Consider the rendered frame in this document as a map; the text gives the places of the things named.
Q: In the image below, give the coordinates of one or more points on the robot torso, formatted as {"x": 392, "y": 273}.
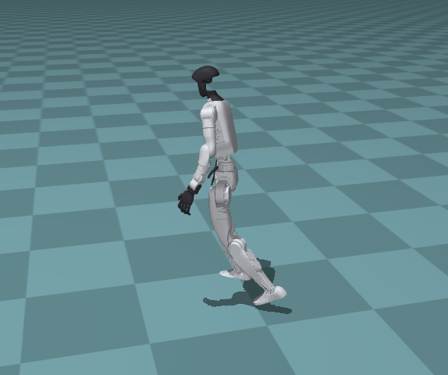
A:
{"x": 226, "y": 143}

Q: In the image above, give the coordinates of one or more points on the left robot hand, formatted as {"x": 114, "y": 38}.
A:
{"x": 187, "y": 199}

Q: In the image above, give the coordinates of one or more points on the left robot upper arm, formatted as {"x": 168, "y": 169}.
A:
{"x": 208, "y": 117}

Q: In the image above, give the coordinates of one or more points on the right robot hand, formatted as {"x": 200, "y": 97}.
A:
{"x": 213, "y": 171}

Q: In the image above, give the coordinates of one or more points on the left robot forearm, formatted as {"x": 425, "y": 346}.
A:
{"x": 202, "y": 168}

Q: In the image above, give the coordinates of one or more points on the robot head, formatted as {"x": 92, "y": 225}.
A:
{"x": 204, "y": 76}

